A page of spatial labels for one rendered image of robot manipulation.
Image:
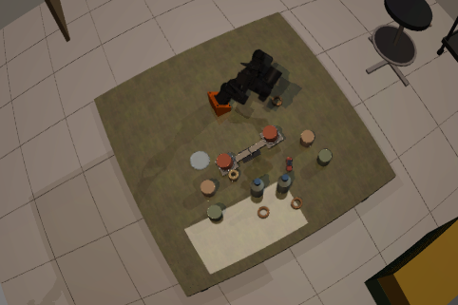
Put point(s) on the grey bottle with dark blue cap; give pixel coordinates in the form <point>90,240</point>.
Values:
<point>257,187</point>
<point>283,185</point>

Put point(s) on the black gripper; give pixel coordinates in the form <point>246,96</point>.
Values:
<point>252,82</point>

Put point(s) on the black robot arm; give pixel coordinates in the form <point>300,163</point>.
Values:
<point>269,76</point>

